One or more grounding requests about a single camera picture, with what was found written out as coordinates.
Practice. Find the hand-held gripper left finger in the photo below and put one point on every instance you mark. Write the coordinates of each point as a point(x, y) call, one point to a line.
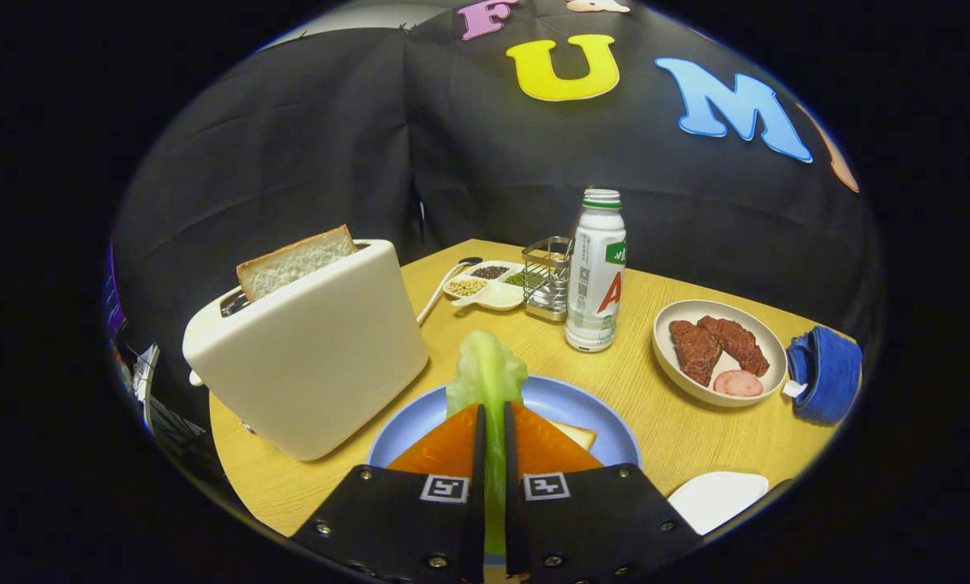
point(479, 519)

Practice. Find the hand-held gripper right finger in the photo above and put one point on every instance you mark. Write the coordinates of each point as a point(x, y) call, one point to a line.
point(512, 519)

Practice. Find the green lettuce leaf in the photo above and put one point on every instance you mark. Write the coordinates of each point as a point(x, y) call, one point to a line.
point(485, 373)

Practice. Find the toasted bread slice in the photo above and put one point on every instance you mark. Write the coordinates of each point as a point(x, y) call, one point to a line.
point(290, 264)

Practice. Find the blue round plate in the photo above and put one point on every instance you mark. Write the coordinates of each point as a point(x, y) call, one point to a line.
point(566, 401)

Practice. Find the white square dish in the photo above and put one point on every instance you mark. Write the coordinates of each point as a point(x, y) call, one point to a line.
point(716, 499)

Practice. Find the white toaster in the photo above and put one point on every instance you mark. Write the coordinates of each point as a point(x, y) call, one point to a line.
point(315, 365)

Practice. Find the white spoon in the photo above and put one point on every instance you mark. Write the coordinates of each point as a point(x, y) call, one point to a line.
point(440, 290)

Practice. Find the pile of yellow beans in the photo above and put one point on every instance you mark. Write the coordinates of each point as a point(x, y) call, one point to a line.
point(466, 287)

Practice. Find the white drink bottle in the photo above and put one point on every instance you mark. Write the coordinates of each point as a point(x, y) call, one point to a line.
point(594, 300)

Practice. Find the beige round plate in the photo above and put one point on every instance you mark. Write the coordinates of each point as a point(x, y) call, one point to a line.
point(665, 341)

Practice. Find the pile of green beans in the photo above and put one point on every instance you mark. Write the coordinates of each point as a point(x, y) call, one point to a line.
point(516, 280)

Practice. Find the pile of dark beans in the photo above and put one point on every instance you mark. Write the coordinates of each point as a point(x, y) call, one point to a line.
point(491, 272)

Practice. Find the brown meat piece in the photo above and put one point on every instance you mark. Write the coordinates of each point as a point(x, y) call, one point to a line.
point(694, 353)
point(736, 345)

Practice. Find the pink ham slice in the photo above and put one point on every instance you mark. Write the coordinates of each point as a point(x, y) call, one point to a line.
point(738, 384)

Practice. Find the blue towel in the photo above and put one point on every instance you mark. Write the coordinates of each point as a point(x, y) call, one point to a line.
point(830, 373)

